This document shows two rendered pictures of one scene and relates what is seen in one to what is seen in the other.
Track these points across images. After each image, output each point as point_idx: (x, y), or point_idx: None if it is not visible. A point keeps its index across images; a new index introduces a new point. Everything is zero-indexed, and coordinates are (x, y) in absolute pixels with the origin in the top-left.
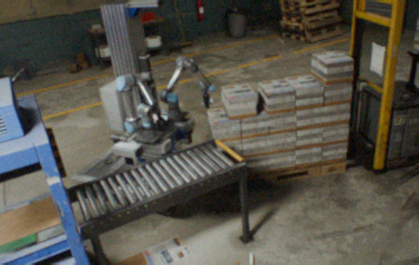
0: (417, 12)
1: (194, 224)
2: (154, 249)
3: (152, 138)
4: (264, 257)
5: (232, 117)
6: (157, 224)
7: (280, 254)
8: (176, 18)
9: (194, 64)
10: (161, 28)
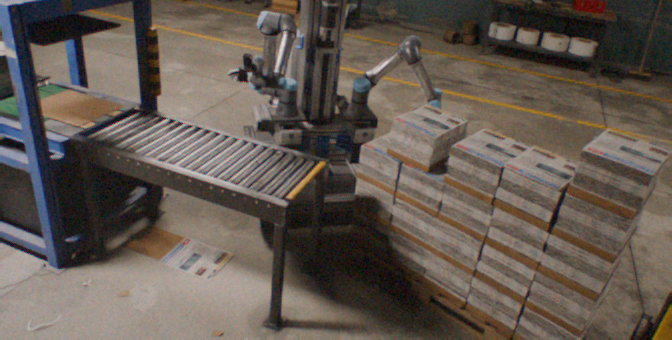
0: None
1: (265, 259)
2: (195, 245)
3: (281, 117)
4: None
5: (391, 153)
6: (241, 228)
7: None
8: (650, 28)
9: (413, 53)
10: (614, 33)
